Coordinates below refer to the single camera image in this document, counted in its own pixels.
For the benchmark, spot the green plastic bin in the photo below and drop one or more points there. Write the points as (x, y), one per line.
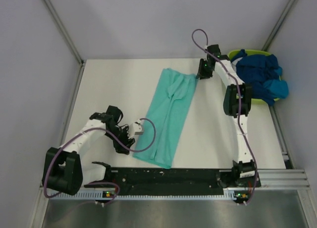
(255, 99)

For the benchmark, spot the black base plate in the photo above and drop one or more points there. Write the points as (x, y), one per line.
(168, 182)

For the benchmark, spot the teal t shirt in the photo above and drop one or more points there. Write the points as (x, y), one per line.
(168, 111)

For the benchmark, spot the light blue t shirt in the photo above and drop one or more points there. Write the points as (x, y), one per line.
(275, 87)

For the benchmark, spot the left aluminium frame post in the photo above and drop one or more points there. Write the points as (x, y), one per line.
(63, 31)

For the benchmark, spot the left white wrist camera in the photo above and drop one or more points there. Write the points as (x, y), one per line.
(135, 128)

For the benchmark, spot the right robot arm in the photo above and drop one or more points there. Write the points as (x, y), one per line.
(236, 105)

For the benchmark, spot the right aluminium frame post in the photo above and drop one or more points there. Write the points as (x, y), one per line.
(278, 25)

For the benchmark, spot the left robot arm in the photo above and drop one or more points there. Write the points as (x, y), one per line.
(63, 169)

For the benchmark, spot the aluminium frame post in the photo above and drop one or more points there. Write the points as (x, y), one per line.
(278, 25)
(63, 31)

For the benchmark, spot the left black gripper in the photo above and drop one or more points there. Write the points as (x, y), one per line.
(127, 142)

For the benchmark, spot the dark blue t shirt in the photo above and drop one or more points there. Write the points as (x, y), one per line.
(255, 72)

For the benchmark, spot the grey slotted cable duct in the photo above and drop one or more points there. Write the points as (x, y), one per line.
(103, 195)

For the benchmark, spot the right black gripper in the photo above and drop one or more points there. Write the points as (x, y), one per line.
(202, 75)

